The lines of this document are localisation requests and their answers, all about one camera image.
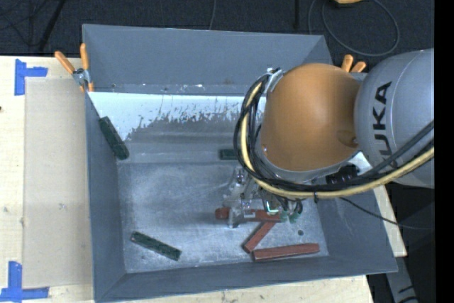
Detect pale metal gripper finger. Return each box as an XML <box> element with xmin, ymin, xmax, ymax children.
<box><xmin>222</xmin><ymin>169</ymin><xmax>250</xmax><ymax>207</ymax></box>
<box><xmin>228</xmin><ymin>200</ymin><xmax>257</xmax><ymax>229</ymax></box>

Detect red-brown flat block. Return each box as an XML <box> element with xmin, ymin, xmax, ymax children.
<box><xmin>251</xmin><ymin>242</ymin><xmax>321</xmax><ymax>263</ymax></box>
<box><xmin>214</xmin><ymin>207</ymin><xmax>283</xmax><ymax>224</ymax></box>
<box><xmin>242</xmin><ymin>221</ymin><xmax>276</xmax><ymax>254</ymax></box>

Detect grey metal bin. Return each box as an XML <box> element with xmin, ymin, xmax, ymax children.
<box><xmin>81</xmin><ymin>23</ymin><xmax>399</xmax><ymax>303</ymax></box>

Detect pale flat board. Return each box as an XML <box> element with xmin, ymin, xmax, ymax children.
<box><xmin>21</xmin><ymin>77</ymin><xmax>94</xmax><ymax>290</ymax></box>

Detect black cylinder on white bracket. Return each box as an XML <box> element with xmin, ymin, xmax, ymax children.
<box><xmin>324</xmin><ymin>151</ymin><xmax>373</xmax><ymax>186</ymax></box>

